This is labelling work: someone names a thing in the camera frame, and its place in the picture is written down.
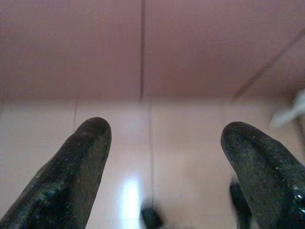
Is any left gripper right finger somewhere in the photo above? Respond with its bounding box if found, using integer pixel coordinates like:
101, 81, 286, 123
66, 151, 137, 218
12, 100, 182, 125
220, 121, 305, 229

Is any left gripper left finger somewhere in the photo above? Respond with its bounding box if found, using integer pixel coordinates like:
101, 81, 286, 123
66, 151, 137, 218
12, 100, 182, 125
0, 116, 112, 229

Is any white long roll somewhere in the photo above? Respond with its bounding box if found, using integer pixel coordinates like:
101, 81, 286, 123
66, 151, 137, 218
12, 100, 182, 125
270, 90, 305, 129

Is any dark red cabinet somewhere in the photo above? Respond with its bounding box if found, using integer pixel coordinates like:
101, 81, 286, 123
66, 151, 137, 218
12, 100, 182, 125
0, 0, 305, 101

